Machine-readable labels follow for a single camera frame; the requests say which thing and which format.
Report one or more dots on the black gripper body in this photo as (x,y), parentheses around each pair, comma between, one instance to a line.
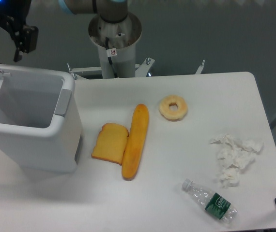
(13,14)

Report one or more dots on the white trash can body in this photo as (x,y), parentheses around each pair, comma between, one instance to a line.
(40,126)

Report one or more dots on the clear plastic water bottle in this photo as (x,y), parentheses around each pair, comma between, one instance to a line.
(210,201)

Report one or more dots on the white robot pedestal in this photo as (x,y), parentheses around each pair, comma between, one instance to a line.
(116,46)

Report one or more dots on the crumpled white tissue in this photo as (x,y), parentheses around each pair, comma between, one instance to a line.
(234,157)

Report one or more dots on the toast slice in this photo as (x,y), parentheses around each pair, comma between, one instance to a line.
(111,142)

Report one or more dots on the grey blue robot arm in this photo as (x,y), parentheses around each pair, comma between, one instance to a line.
(112,11)

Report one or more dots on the long baguette bread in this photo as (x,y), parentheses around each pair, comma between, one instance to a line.
(135,143)

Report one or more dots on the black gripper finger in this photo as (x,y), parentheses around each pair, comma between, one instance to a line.
(25,38)

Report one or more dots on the glazed donut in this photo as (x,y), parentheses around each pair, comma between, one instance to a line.
(173,107)

